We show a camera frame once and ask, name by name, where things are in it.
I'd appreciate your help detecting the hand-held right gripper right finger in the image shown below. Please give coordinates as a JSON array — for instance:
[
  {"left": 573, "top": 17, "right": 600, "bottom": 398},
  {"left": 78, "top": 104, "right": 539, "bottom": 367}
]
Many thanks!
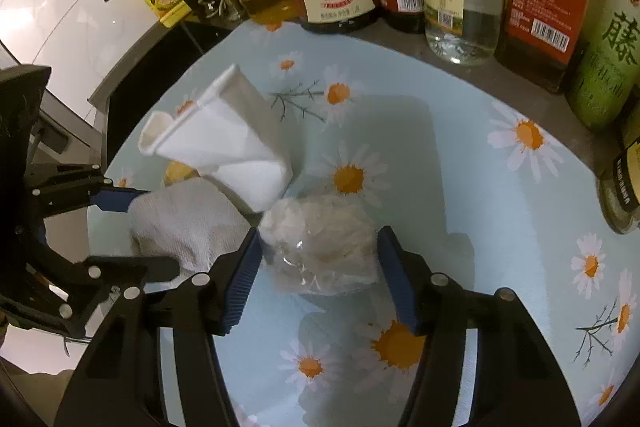
[{"left": 377, "top": 224, "right": 569, "bottom": 427}]

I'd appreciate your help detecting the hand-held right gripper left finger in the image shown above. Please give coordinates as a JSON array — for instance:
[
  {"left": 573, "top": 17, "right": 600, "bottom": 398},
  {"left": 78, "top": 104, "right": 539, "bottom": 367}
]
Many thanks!
[{"left": 53, "top": 227, "right": 265, "bottom": 427}]

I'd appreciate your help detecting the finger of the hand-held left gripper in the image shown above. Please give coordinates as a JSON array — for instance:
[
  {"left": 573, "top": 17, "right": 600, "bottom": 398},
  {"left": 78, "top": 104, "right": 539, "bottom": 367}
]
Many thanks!
[
  {"left": 51, "top": 254, "right": 181, "bottom": 340},
  {"left": 30, "top": 164, "right": 151, "bottom": 219}
]

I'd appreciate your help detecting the white towel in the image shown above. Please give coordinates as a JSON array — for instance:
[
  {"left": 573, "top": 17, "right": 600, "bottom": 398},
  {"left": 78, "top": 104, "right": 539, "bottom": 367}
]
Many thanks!
[{"left": 128, "top": 177, "right": 257, "bottom": 281}]

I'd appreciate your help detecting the clear bag with tissue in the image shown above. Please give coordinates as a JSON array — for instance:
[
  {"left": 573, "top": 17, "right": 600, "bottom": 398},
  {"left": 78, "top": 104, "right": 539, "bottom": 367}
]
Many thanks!
[{"left": 257, "top": 194, "right": 384, "bottom": 299}]

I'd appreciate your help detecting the light blue daisy tablecloth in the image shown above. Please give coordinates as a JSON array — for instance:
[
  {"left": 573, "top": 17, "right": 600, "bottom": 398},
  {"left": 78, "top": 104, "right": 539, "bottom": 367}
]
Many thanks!
[{"left": 85, "top": 18, "right": 640, "bottom": 427}]

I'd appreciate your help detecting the crushed white paper cup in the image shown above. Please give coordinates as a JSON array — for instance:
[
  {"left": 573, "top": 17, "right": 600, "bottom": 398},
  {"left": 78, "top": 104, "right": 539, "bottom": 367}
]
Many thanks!
[{"left": 138, "top": 63, "right": 294, "bottom": 214}]

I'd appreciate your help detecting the black sink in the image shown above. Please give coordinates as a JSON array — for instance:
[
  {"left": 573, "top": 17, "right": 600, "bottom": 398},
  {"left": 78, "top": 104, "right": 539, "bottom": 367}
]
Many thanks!
[{"left": 106, "top": 23, "right": 237, "bottom": 168}]

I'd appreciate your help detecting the yellow label bottle yellow cap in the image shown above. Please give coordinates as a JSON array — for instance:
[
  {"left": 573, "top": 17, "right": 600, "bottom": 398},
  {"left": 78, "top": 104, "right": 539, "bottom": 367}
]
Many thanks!
[{"left": 597, "top": 107, "right": 640, "bottom": 236}]

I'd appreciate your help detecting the green oil bottle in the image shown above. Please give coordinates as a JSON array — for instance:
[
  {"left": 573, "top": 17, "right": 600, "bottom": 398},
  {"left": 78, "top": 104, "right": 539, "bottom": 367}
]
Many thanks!
[{"left": 566, "top": 0, "right": 640, "bottom": 134}]

